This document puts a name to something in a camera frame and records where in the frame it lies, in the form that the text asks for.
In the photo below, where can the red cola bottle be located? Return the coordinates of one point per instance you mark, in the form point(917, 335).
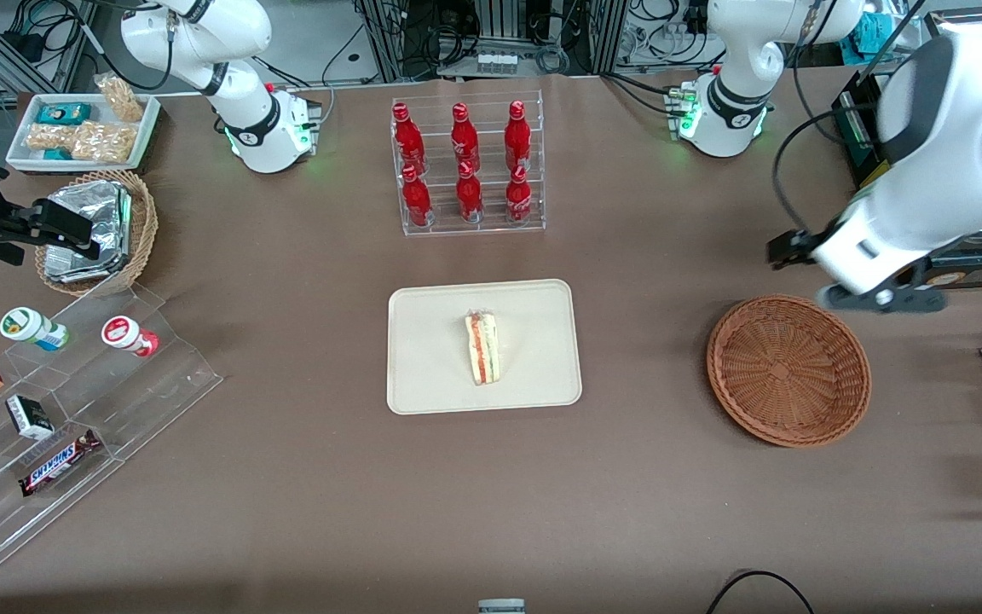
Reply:
point(517, 136)
point(410, 138)
point(469, 196)
point(464, 138)
point(518, 198)
point(416, 199)

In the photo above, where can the small grey device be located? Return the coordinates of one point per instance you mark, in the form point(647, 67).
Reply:
point(501, 606)

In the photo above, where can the small black white box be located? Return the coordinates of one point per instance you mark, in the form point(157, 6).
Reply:
point(29, 416)

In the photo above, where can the Snickers chocolate bar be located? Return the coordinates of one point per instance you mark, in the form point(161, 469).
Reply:
point(58, 465)

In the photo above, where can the green lid yogurt cup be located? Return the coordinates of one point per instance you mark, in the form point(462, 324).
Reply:
point(31, 328)

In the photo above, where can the teal background box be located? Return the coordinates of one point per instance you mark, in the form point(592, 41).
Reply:
point(875, 32)

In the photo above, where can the silver foil packs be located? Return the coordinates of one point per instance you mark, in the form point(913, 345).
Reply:
point(95, 222)

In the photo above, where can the small teal packet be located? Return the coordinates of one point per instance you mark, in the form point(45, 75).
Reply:
point(56, 154)

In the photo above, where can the clear bag of nut snacks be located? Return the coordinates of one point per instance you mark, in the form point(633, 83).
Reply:
point(49, 136)
point(103, 142)
point(120, 98)

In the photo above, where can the aluminium frame rack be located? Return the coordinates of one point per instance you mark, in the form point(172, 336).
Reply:
point(499, 21)

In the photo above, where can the beige rectangular tray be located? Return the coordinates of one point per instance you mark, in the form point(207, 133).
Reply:
point(431, 358)

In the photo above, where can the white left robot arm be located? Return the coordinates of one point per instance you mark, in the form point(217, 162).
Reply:
point(951, 128)

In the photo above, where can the red lid yogurt cup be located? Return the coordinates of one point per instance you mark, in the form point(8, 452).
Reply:
point(126, 334)

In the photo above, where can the teal snack box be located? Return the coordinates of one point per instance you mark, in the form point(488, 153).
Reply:
point(63, 113)

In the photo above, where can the white power strip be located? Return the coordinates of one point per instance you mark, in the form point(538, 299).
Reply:
point(497, 63)

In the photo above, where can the round brown wicker basket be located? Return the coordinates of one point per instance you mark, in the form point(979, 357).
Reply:
point(789, 371)

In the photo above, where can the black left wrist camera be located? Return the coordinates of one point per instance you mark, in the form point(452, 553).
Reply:
point(791, 249)

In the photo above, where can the white snack tray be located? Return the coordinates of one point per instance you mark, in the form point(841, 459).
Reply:
point(22, 159)

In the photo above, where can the clear acrylic tiered shelf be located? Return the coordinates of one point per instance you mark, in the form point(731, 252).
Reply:
point(141, 401)

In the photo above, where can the triangle sandwich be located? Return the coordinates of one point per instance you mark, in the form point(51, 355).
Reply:
point(482, 350)

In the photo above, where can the clear acrylic bottle rack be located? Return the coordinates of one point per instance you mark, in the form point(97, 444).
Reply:
point(491, 230)

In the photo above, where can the tan wicker basket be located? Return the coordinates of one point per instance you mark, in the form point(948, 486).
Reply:
point(143, 230)

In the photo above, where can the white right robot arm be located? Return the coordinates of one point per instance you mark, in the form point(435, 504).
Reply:
point(261, 128)

